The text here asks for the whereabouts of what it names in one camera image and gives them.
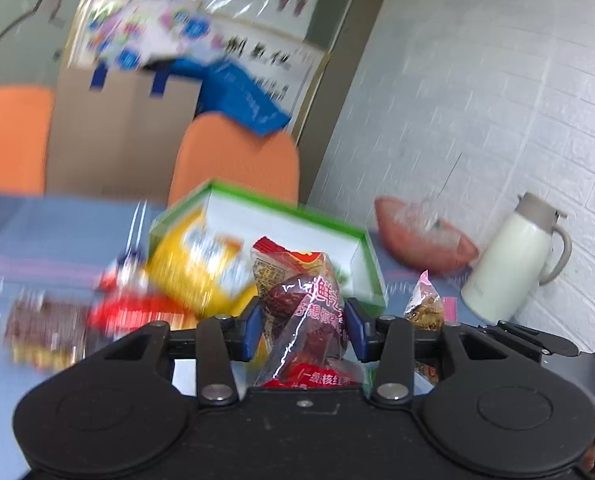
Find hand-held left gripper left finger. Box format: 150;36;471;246
85;304;267;407

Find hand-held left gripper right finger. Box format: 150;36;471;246
344;297;515;407

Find red date snack packet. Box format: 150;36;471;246
252;236;365;390

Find green cardboard box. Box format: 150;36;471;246
149;180;389;311

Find brown nut snack packet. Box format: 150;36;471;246
5;294;91;370

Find small clear snack packet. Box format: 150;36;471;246
403;270;445;386

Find yellow chip bag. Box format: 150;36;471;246
145;210;261;318

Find red plastic bowl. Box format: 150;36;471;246
374;196;479;276

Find red and white candy packet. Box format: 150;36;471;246
98;249;151;292

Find white thermos jug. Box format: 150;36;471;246
460;191;573;325

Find orange chair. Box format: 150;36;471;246
0;86;56;196
169;112;301;208

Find blue plastic bag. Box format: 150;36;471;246
170;57;292;137

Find brown cardboard box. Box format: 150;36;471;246
45;65;203;198

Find plastic-wrapped colourful sheets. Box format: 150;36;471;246
72;0;221;72

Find wall poster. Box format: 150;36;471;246
98;0;351;128

